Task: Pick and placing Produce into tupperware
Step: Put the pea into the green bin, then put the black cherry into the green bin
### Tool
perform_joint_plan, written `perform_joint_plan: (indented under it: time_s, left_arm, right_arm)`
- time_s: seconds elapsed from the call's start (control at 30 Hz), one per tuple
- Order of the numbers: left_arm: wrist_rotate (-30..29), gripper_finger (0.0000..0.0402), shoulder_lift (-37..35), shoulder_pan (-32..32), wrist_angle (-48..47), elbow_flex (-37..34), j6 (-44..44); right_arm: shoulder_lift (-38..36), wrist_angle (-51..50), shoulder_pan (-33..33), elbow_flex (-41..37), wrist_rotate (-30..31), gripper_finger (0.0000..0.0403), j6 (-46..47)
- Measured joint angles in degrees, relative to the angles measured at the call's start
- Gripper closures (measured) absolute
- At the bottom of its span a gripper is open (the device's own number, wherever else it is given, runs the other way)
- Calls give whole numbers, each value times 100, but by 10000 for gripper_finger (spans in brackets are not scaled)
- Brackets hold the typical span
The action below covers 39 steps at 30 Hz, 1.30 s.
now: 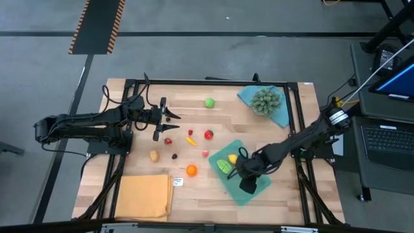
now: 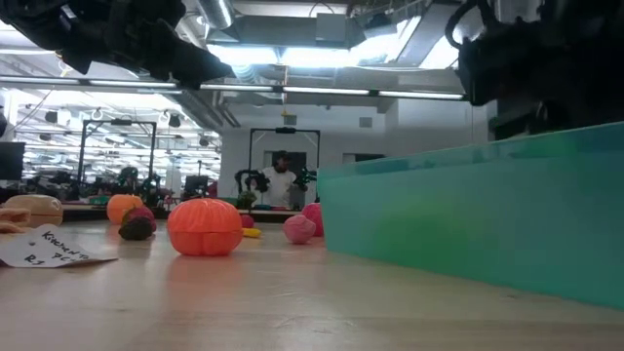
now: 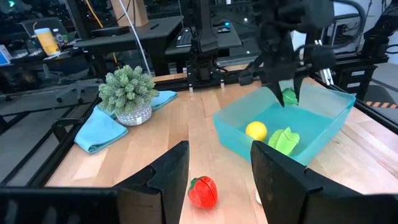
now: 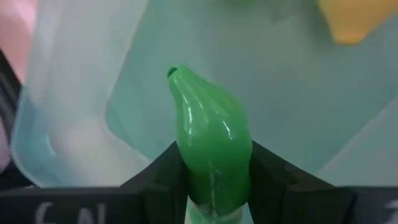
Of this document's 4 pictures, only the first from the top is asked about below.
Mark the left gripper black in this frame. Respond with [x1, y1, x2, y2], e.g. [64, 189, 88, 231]
[141, 96, 182, 142]

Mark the green leafy toy vegetable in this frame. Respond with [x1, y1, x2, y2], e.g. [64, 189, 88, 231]
[216, 159, 233, 175]

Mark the teal translucent tupperware container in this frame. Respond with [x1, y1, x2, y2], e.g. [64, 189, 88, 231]
[208, 139, 272, 207]

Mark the potted green succulent plant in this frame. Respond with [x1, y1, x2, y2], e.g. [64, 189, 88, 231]
[250, 86, 283, 117]

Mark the folded light blue cloth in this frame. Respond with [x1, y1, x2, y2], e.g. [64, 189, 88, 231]
[237, 85, 290, 129]

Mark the black crossbar with silver brackets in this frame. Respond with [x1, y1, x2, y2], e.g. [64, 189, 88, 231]
[0, 217, 414, 233]

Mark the folded orange cloth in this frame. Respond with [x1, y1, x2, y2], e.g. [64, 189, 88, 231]
[114, 174, 175, 223]

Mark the yellow power plug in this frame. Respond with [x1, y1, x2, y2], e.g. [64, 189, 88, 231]
[334, 96, 360, 108]

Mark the black hazard-striped floor mat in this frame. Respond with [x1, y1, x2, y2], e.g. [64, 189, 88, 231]
[67, 0, 126, 55]

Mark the black laptop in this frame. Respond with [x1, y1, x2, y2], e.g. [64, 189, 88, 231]
[351, 115, 414, 172]

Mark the black desk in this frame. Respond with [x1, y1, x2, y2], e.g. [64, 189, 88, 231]
[351, 41, 414, 201]

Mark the monitor with blue screen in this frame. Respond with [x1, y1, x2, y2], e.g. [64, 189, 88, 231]
[368, 54, 414, 103]

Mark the black power adapter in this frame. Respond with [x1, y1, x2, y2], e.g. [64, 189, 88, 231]
[371, 45, 399, 74]

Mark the black stand leg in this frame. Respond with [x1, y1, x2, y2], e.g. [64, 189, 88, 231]
[360, 0, 414, 54]

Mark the black metal table frame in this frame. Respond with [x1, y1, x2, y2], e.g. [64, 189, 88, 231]
[76, 72, 345, 226]

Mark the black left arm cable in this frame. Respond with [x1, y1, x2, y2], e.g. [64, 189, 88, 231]
[102, 72, 155, 110]

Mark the white cable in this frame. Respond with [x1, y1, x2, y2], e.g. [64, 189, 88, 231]
[338, 38, 414, 109]

